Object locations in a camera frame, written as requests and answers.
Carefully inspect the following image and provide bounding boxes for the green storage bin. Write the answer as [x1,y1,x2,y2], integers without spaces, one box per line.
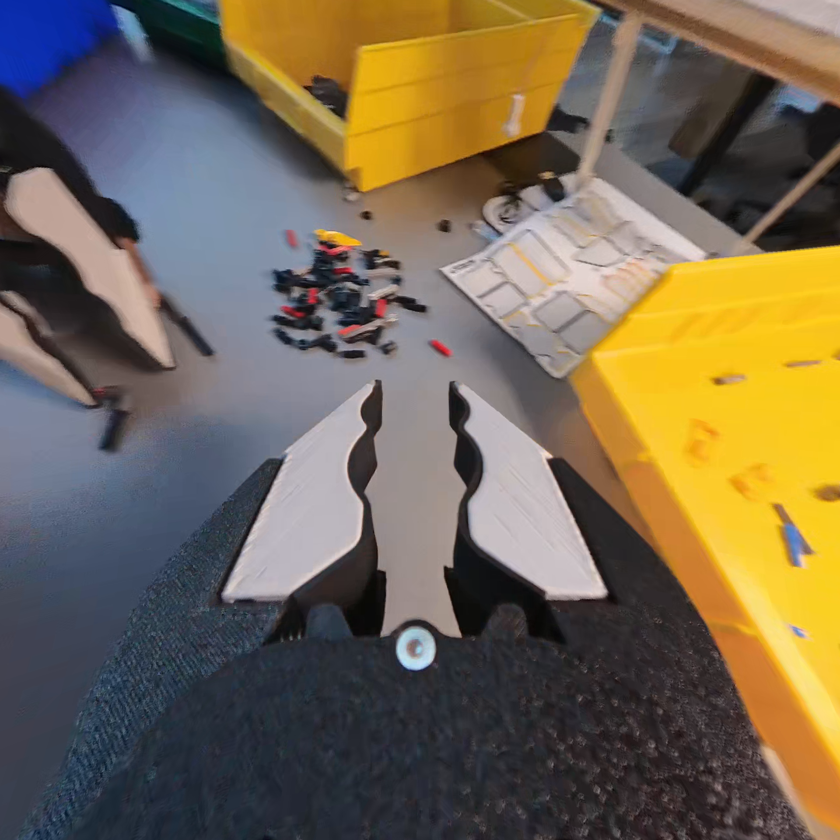
[128,0,227,67]

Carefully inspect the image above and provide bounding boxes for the black usb cable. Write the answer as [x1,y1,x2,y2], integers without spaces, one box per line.
[495,172,568,221]

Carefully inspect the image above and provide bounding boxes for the wooden book stand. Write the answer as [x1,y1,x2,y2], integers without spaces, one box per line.
[604,0,840,106]

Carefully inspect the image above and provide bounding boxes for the grey desk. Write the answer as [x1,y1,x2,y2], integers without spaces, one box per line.
[0,39,762,834]

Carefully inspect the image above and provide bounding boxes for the pile of black red pins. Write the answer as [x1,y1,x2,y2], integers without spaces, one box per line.
[270,243,427,361]

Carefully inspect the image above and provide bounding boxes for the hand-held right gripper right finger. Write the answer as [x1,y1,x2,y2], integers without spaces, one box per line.
[445,381,610,643]

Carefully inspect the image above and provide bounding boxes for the white sticker sheet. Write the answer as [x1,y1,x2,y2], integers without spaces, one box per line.
[440,176,708,380]

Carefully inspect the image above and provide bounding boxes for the yellow storage bin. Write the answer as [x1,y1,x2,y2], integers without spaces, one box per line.
[220,0,601,193]
[571,246,840,834]

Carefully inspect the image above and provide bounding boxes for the grey bent rod red caps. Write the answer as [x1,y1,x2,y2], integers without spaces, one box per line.
[157,295,216,358]
[88,387,132,454]

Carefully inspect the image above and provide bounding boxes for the scattered blue grey brick pins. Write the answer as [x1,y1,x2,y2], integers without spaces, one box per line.
[682,354,840,641]

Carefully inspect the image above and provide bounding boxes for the heap of dark grey bricks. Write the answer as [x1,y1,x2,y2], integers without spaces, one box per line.
[305,75,350,120]

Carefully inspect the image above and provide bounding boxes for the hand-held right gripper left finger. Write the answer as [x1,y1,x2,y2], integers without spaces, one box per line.
[220,378,388,637]

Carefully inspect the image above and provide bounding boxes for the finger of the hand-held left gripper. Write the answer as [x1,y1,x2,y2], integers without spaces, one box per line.
[0,290,102,409]
[3,166,178,371]

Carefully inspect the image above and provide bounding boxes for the blue storage bin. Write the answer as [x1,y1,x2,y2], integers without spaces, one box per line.
[0,0,122,99]

